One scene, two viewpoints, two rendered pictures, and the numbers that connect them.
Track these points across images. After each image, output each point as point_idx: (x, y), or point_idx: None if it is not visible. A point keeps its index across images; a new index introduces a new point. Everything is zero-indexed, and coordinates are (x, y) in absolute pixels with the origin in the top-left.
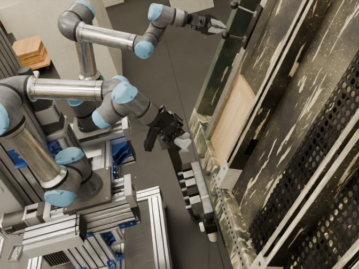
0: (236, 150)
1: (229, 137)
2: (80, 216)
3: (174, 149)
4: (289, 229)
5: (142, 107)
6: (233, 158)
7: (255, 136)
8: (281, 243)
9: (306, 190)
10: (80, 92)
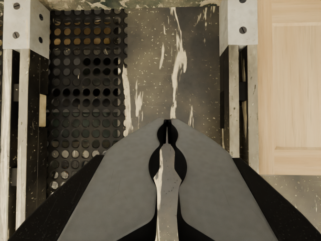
0: (230, 92)
1: (309, 61)
2: None
3: (53, 195)
4: (5, 132)
5: None
6: (229, 73)
7: (222, 135)
8: (4, 103)
9: (18, 199)
10: None
